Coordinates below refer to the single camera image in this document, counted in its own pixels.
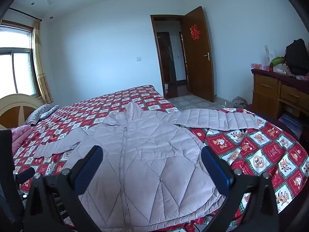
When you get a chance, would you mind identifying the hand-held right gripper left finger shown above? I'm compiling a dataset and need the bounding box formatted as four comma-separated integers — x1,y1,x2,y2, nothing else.
23,145,104,232

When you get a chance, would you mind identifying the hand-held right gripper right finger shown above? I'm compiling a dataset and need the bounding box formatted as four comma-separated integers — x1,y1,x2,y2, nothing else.
201,146,282,232

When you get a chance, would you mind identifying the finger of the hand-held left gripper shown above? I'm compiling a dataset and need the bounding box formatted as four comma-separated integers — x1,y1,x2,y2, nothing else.
15,167,36,185

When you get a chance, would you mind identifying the pale pink quilted down jacket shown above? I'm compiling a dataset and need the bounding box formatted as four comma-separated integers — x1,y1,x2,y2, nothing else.
34,101,260,232

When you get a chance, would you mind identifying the patterned clothes pile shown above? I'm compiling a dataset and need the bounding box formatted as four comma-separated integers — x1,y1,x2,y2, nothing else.
228,96,249,109

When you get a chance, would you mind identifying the pink quilt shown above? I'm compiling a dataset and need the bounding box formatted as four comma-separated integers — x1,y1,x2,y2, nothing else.
10,125,33,155

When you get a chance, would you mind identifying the red checkered printed bedspread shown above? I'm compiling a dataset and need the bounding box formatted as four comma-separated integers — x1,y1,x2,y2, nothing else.
12,84,309,232

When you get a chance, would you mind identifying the striped pillow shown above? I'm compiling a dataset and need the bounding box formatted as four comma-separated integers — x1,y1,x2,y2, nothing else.
25,104,61,126

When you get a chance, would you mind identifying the wooden bed headboard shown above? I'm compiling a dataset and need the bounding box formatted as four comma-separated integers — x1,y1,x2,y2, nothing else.
0,93,45,130

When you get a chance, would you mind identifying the wooden desk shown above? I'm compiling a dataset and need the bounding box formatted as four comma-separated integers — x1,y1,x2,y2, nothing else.
251,69,309,126

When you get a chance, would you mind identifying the colourful stack under desk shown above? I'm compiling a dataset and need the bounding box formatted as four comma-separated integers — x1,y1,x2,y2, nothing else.
279,112,303,136

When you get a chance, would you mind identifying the brown wooden door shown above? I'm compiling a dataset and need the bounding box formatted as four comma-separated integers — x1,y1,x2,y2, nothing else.
182,6,215,103

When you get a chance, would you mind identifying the wooden desk drawer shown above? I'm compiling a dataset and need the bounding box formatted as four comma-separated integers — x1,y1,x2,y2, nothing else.
253,75,278,94
280,84,309,105

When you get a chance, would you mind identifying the yellow curtain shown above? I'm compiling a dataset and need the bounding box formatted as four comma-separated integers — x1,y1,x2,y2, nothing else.
32,19,53,104

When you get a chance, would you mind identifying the window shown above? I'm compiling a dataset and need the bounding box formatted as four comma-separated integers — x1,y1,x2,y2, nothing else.
0,20,40,97

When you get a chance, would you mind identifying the pink tissue box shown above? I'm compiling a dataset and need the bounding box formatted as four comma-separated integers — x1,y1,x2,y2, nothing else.
251,63,269,71

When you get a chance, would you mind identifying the white plastic bag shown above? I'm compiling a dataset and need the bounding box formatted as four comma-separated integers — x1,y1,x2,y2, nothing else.
275,65,290,76

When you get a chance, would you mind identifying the green bag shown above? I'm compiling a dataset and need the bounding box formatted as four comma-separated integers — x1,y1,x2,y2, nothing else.
270,57,286,67

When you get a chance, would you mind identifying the white box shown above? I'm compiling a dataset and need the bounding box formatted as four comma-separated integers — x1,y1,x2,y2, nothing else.
264,45,277,62

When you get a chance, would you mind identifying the red paper door decoration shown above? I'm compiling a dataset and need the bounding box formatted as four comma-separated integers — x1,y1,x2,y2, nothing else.
189,25,201,40

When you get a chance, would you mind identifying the black bag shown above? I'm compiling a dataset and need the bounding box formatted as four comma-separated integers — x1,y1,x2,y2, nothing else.
284,39,309,76

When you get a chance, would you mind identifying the dark curtain rod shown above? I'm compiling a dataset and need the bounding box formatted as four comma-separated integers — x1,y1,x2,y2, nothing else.
8,7,42,22

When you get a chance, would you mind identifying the brown door frame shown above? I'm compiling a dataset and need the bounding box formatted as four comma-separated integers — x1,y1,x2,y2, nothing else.
150,14,191,99

